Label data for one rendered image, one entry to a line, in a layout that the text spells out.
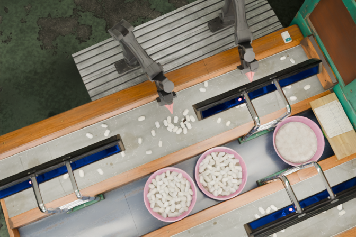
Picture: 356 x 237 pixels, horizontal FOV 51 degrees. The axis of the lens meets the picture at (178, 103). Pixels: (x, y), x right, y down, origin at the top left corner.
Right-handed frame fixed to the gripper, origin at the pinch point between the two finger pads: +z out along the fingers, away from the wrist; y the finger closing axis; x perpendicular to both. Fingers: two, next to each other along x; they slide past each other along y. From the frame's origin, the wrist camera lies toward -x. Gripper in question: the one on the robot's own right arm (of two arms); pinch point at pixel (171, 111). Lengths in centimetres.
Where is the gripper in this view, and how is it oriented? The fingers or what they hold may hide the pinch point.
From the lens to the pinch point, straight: 194.0
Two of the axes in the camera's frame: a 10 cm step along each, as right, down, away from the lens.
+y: 9.3, -3.7, 0.9
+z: 3.0, 8.6, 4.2
